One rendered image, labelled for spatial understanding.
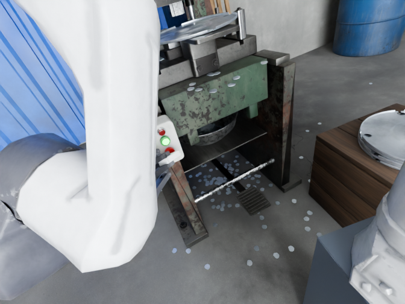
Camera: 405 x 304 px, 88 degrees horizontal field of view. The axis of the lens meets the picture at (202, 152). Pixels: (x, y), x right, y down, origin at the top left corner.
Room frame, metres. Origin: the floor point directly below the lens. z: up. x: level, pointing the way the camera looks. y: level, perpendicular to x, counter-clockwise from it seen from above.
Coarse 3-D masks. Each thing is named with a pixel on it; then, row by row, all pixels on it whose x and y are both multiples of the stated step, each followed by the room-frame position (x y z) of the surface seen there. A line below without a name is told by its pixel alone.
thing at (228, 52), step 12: (228, 36) 0.92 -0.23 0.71; (252, 36) 0.81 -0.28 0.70; (228, 48) 0.78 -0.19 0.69; (240, 48) 0.80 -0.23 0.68; (252, 48) 0.81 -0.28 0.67; (168, 60) 0.80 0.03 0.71; (180, 60) 0.76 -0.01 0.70; (228, 60) 0.78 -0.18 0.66; (168, 72) 0.72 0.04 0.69; (180, 72) 0.73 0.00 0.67; (168, 84) 0.72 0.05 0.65
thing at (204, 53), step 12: (228, 24) 0.69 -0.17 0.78; (204, 36) 0.61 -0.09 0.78; (216, 36) 0.61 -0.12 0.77; (192, 48) 0.72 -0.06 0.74; (204, 48) 0.73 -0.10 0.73; (216, 48) 0.74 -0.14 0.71; (192, 60) 0.72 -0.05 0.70; (204, 60) 0.72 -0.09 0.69; (216, 60) 0.73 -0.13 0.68; (192, 72) 0.73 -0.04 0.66; (204, 72) 0.72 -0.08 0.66
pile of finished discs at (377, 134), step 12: (372, 120) 0.56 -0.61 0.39; (384, 120) 0.54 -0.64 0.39; (396, 120) 0.53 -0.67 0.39; (360, 132) 0.51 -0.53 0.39; (372, 132) 0.50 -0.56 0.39; (384, 132) 0.49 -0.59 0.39; (396, 132) 0.47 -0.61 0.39; (360, 144) 0.49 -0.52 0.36; (372, 144) 0.45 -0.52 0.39; (384, 144) 0.44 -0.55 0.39; (396, 144) 0.42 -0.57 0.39; (372, 156) 0.43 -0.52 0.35; (384, 156) 0.40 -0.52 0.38; (396, 156) 0.38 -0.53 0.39; (396, 168) 0.36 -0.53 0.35
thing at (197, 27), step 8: (208, 16) 0.90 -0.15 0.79; (216, 16) 0.86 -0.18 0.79; (232, 16) 0.75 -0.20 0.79; (184, 24) 0.92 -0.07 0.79; (192, 24) 0.81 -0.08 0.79; (200, 24) 0.76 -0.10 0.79; (208, 24) 0.73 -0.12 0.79; (216, 24) 0.71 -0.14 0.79; (224, 24) 0.65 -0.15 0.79; (160, 32) 0.87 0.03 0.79; (168, 32) 0.86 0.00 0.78; (176, 32) 0.76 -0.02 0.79; (184, 32) 0.72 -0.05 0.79; (192, 32) 0.71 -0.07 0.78; (200, 32) 0.63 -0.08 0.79; (208, 32) 0.63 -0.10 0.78; (160, 40) 0.74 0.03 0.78; (168, 40) 0.66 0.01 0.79; (176, 40) 0.65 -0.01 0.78
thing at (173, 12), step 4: (172, 4) 0.87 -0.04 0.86; (176, 4) 0.87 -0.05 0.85; (180, 4) 0.88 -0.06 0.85; (168, 8) 0.90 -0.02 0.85; (172, 8) 0.88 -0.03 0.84; (176, 8) 0.87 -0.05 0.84; (180, 8) 0.88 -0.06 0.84; (172, 12) 0.88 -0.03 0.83; (176, 12) 0.87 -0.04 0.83; (180, 12) 0.88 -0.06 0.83; (172, 16) 0.87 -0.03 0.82
